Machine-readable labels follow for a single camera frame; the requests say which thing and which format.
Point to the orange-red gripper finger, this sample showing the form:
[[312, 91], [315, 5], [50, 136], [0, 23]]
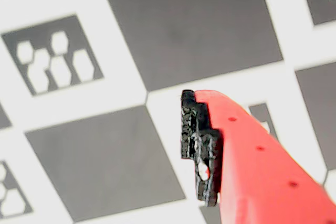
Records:
[[249, 169]]

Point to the black white checkerboard marker mat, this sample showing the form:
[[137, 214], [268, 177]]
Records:
[[183, 24]]

